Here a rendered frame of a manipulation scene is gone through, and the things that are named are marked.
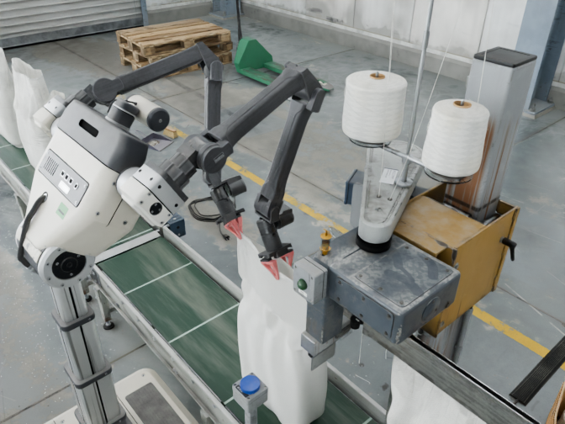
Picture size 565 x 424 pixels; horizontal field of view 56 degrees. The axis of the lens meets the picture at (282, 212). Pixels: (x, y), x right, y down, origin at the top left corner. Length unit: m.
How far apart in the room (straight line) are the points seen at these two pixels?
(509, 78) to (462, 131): 0.22
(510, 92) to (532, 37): 4.68
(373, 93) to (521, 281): 2.46
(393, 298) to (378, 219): 0.22
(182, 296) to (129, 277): 0.33
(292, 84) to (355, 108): 0.20
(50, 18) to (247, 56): 3.23
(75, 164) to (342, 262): 0.78
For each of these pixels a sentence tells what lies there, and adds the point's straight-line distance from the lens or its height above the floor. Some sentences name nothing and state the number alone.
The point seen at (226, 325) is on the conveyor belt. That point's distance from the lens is 2.51.
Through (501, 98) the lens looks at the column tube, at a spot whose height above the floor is 1.67.
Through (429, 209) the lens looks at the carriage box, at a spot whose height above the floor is 1.33.
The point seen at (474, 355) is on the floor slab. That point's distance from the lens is 3.08.
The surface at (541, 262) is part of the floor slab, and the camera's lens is 3.90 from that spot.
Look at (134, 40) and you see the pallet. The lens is 6.86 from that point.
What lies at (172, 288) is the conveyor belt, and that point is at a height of 0.38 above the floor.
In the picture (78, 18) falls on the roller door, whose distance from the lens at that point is 8.95.
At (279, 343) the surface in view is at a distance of 1.85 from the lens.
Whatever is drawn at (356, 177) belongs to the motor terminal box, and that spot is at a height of 1.30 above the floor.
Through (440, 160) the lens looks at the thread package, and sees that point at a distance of 1.32.
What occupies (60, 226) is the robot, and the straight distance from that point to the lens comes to 1.54.
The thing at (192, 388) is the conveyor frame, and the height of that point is 0.31.
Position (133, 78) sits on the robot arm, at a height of 1.55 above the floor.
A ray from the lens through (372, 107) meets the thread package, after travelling 1.42.
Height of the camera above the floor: 2.14
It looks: 33 degrees down
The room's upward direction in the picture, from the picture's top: 1 degrees clockwise
